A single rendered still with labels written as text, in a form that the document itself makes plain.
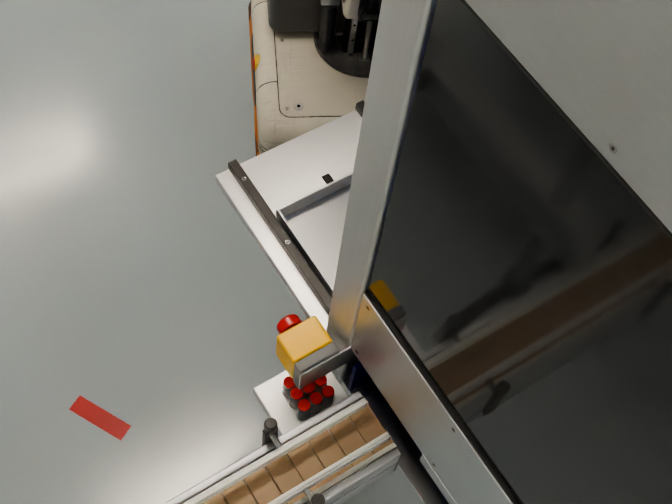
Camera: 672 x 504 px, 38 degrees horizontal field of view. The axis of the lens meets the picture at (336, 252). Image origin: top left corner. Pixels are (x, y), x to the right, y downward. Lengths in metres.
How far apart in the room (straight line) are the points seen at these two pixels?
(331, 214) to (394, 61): 0.84
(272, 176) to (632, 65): 1.19
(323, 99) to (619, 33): 2.04
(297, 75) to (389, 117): 1.72
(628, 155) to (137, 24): 2.63
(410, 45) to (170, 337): 1.80
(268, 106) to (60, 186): 0.66
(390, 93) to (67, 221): 1.92
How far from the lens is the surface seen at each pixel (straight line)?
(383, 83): 1.00
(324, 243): 1.74
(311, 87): 2.71
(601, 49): 0.71
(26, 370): 2.64
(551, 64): 0.76
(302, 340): 1.49
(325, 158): 1.84
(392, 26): 0.94
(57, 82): 3.12
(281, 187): 1.80
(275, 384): 1.62
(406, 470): 1.59
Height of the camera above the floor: 2.39
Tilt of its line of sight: 60 degrees down
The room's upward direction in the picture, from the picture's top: 9 degrees clockwise
